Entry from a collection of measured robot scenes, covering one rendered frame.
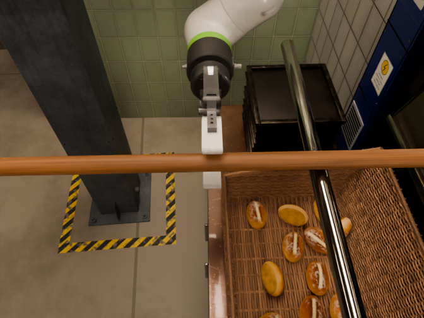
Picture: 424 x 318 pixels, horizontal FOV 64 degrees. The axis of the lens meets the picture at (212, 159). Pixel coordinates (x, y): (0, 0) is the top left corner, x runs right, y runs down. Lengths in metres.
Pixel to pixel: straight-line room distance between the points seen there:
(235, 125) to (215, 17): 0.75
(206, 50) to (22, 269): 1.54
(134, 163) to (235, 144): 0.85
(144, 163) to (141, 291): 1.23
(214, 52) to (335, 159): 0.29
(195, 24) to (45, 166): 0.40
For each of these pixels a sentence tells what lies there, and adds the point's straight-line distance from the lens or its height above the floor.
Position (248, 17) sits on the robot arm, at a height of 1.26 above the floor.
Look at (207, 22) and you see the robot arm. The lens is 0.73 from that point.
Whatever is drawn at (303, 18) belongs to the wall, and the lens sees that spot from 1.87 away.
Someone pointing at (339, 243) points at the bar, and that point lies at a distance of 0.52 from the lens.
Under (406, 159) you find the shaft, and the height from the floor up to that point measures 1.20.
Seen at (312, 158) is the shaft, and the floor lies 1.21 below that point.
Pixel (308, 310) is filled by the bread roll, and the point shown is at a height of 0.64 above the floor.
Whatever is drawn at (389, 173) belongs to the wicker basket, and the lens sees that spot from 1.06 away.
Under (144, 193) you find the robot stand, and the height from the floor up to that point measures 0.01.
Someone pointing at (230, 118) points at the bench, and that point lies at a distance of 1.44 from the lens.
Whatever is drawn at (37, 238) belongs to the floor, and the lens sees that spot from 1.98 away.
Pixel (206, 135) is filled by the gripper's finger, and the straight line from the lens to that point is 0.50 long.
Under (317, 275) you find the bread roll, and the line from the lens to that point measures 1.07.
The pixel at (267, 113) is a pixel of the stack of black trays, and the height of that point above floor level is 0.85.
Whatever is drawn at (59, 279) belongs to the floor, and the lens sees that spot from 1.85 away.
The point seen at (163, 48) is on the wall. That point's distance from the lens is 1.91.
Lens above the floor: 1.63
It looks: 53 degrees down
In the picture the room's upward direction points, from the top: straight up
